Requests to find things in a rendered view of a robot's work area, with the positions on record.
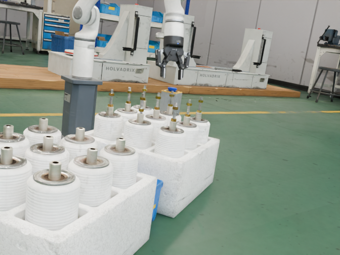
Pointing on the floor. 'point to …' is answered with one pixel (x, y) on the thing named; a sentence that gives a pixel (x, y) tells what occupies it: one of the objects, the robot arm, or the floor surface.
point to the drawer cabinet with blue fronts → (47, 27)
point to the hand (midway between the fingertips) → (171, 75)
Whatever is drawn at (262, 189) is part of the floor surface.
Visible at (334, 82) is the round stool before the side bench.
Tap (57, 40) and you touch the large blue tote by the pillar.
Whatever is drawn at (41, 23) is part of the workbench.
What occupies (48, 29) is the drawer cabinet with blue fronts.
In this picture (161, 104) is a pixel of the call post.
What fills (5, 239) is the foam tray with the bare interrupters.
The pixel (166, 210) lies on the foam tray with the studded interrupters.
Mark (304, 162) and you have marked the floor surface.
